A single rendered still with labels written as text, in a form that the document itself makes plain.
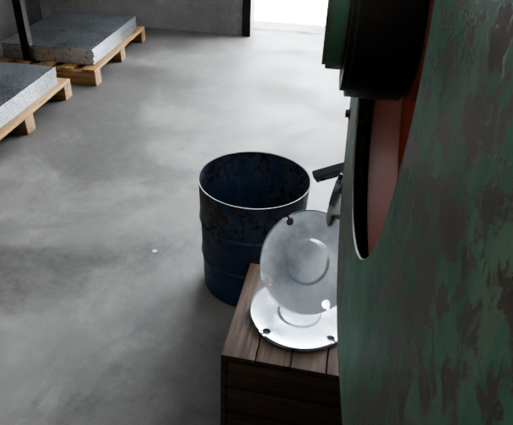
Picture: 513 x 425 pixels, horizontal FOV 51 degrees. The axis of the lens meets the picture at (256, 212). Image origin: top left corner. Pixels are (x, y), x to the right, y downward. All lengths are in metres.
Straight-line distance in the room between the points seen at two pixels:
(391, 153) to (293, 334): 0.80
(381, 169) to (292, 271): 0.70
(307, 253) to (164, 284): 0.89
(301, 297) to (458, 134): 1.25
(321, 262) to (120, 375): 0.83
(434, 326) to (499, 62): 0.12
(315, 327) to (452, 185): 1.32
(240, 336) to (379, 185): 0.82
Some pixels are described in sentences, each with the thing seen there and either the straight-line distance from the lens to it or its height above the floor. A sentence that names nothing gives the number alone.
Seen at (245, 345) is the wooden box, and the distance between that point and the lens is 1.51.
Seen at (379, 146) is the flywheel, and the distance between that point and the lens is 0.87.
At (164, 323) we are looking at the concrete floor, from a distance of 2.07.
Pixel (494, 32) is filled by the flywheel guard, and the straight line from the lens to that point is 0.24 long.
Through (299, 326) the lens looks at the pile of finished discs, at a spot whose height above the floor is 0.36.
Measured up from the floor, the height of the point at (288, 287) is 0.48.
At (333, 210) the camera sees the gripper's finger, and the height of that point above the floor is 0.69.
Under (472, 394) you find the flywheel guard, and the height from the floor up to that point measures 1.32.
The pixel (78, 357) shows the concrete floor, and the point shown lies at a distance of 2.01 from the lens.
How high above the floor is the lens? 1.48
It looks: 34 degrees down
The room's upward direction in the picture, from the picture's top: 3 degrees clockwise
